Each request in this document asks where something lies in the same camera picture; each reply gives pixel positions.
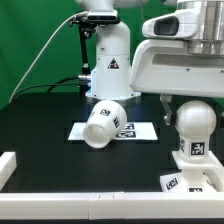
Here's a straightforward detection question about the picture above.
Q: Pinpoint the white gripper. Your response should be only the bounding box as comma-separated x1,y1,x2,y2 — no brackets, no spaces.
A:
130,39,224,125

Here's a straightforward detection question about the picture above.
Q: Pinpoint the white lamp bulb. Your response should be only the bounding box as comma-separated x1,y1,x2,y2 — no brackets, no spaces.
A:
175,100,217,162

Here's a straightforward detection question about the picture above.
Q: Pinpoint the white lamp base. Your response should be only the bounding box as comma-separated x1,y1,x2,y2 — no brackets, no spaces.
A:
160,151,218,193

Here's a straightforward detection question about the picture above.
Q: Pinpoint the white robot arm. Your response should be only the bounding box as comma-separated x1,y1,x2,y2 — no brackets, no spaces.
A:
75,0,224,102

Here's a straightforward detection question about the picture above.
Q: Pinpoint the white lamp shade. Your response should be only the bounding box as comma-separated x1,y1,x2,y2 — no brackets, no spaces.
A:
83,100,127,149

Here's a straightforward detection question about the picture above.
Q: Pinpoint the white marker paper sheet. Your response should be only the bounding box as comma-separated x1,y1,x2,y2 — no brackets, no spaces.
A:
68,122,158,141

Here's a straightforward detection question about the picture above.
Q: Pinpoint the white right barrier block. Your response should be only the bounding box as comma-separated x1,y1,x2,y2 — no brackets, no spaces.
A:
204,151,224,192

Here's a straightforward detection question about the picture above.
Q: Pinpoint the white barrier block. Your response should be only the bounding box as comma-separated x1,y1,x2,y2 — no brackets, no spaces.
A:
204,151,224,192
0,152,17,191

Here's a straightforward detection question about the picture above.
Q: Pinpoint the white left barrier block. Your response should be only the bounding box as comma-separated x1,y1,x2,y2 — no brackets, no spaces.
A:
0,152,17,191

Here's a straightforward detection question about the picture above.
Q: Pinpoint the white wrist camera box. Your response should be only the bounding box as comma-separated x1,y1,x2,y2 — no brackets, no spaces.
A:
141,8,224,43

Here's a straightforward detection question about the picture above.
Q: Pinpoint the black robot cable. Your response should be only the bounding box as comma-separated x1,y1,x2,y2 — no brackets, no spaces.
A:
9,76,84,103

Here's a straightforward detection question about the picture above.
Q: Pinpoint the white camera cable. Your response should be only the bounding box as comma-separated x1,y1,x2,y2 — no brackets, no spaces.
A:
8,11,88,104

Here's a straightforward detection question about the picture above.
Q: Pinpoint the white front barrier wall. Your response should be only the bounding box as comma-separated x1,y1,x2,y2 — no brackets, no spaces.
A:
0,192,224,220

